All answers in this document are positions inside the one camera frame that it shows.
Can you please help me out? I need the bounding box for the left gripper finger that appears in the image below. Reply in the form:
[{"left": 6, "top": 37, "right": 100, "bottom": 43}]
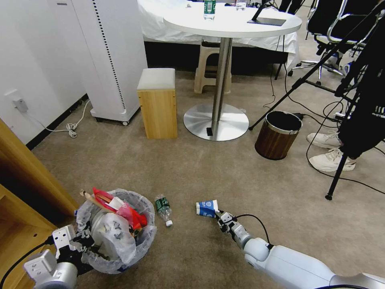
[
  {"left": 71, "top": 230, "right": 94, "bottom": 246},
  {"left": 81, "top": 246, "right": 110, "bottom": 263}
]

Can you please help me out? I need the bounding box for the blue and white carton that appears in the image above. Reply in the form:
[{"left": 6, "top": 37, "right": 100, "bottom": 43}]
[{"left": 195, "top": 199, "right": 219, "bottom": 218}]

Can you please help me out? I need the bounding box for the silver trash bin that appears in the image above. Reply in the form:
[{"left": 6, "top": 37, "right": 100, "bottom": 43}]
[{"left": 79, "top": 192, "right": 154, "bottom": 271}]

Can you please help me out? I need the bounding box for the clear plastic bin liner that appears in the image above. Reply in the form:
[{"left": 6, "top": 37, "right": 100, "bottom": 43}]
[{"left": 75, "top": 188, "right": 158, "bottom": 275}]

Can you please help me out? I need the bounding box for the wood grain waste bin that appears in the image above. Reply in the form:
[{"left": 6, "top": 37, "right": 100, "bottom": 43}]
[{"left": 255, "top": 110, "right": 303, "bottom": 160}]

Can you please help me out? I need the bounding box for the wooden stick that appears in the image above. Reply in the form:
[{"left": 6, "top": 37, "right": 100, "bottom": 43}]
[{"left": 79, "top": 189, "right": 112, "bottom": 212}]

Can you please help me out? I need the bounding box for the white crumpled paper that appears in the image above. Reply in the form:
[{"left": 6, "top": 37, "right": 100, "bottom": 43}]
[{"left": 104, "top": 196, "right": 124, "bottom": 212}]

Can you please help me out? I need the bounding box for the pink wrapper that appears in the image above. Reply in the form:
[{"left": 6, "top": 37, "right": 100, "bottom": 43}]
[{"left": 116, "top": 203, "right": 134, "bottom": 218}]

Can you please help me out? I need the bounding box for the red plastic bag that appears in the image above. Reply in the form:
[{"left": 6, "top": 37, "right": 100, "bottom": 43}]
[{"left": 92, "top": 187, "right": 148, "bottom": 232}]

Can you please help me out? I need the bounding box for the crushed green label plastic bottle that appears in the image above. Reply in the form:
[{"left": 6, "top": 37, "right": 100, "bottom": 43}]
[{"left": 154, "top": 194, "right": 174, "bottom": 228}]

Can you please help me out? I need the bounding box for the wooden cabinet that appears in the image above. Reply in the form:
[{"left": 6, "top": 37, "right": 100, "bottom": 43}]
[{"left": 0, "top": 117, "right": 80, "bottom": 289}]

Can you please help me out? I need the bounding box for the person's white shoe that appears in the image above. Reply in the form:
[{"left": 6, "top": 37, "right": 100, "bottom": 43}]
[
  {"left": 306, "top": 131, "right": 344, "bottom": 150},
  {"left": 309, "top": 148, "right": 357, "bottom": 173}
]

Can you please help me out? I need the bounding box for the wooden stool with white cushion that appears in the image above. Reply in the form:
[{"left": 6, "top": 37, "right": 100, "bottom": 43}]
[{"left": 137, "top": 68, "right": 178, "bottom": 140}]

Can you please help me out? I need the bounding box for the beige plastic stool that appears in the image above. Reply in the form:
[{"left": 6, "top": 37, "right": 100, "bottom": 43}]
[{"left": 193, "top": 39, "right": 232, "bottom": 94}]

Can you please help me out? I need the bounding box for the black tripod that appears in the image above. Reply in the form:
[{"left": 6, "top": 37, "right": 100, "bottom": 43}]
[{"left": 249, "top": 0, "right": 385, "bottom": 201}]

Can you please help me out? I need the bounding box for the person's leg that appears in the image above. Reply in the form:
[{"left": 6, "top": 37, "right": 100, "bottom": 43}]
[{"left": 335, "top": 30, "right": 385, "bottom": 159}]

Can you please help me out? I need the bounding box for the white tower appliance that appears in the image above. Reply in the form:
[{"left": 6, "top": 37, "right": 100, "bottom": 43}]
[{"left": 48, "top": 0, "right": 148, "bottom": 126}]

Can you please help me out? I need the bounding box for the black flat stand base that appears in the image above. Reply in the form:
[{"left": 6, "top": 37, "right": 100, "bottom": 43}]
[{"left": 247, "top": 0, "right": 287, "bottom": 27}]

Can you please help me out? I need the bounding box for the upright green label bottle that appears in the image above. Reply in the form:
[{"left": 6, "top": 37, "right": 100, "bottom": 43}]
[{"left": 203, "top": 0, "right": 217, "bottom": 21}]

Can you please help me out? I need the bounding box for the black office chair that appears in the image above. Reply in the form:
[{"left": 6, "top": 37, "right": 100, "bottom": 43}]
[{"left": 287, "top": 0, "right": 383, "bottom": 88}]

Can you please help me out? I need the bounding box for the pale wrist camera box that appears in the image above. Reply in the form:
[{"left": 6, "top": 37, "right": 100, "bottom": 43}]
[{"left": 53, "top": 226, "right": 76, "bottom": 250}]

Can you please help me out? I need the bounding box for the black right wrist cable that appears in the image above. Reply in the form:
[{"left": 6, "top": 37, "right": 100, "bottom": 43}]
[{"left": 234, "top": 214, "right": 273, "bottom": 250}]

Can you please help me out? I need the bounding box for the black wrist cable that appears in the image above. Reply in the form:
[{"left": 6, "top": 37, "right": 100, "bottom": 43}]
[
  {"left": 234, "top": 214, "right": 273, "bottom": 250},
  {"left": 0, "top": 238, "right": 55, "bottom": 289}
]

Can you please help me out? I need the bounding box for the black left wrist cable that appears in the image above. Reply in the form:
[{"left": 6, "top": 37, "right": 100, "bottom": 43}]
[{"left": 0, "top": 238, "right": 55, "bottom": 289}]

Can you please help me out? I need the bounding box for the white power cable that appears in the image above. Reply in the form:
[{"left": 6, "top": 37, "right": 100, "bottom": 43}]
[{"left": 25, "top": 99, "right": 91, "bottom": 139}]

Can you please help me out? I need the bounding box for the grey wall plug adapter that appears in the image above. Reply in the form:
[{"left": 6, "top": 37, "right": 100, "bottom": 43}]
[{"left": 12, "top": 97, "right": 28, "bottom": 112}]

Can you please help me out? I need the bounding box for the black hanging cable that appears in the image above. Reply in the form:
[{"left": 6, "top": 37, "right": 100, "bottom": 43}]
[{"left": 263, "top": 33, "right": 287, "bottom": 109}]

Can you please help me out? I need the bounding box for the round white pedestal table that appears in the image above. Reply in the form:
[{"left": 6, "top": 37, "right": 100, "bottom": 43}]
[{"left": 162, "top": 0, "right": 302, "bottom": 141}]

